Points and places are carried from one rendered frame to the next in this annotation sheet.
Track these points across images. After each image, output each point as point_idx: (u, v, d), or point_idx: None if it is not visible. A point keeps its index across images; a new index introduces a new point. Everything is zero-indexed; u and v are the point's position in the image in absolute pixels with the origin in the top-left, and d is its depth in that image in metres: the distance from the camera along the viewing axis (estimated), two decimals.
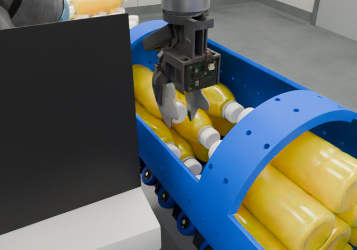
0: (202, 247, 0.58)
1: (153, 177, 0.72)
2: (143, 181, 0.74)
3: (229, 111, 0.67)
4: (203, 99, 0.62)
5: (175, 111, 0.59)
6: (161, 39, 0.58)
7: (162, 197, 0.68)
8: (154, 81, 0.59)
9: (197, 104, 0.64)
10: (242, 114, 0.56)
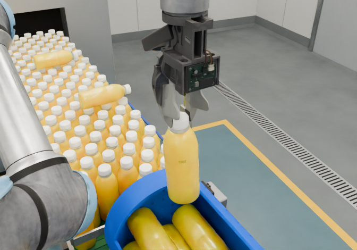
0: None
1: None
2: None
3: None
4: (202, 100, 0.62)
5: (176, 111, 0.59)
6: (161, 40, 0.58)
7: None
8: (154, 82, 0.59)
9: (197, 104, 0.64)
10: None
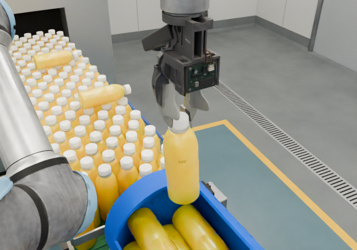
0: None
1: None
2: None
3: None
4: (202, 100, 0.62)
5: (175, 111, 0.59)
6: (161, 40, 0.58)
7: None
8: (154, 82, 0.59)
9: (197, 105, 0.64)
10: None
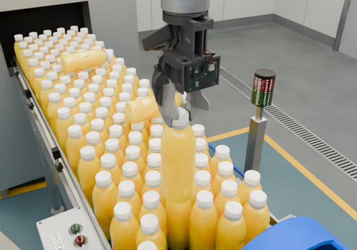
0: None
1: None
2: None
3: None
4: (203, 99, 0.62)
5: (175, 111, 0.59)
6: (161, 40, 0.58)
7: None
8: (154, 81, 0.59)
9: (197, 104, 0.64)
10: None
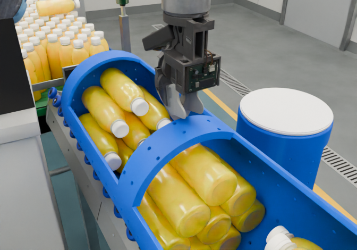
0: None
1: (65, 125, 1.14)
2: (64, 118, 1.16)
3: (161, 127, 0.84)
4: (197, 102, 0.61)
5: (181, 111, 0.59)
6: (161, 40, 0.58)
7: (73, 132, 1.09)
8: (157, 84, 0.59)
9: (190, 107, 0.63)
10: None
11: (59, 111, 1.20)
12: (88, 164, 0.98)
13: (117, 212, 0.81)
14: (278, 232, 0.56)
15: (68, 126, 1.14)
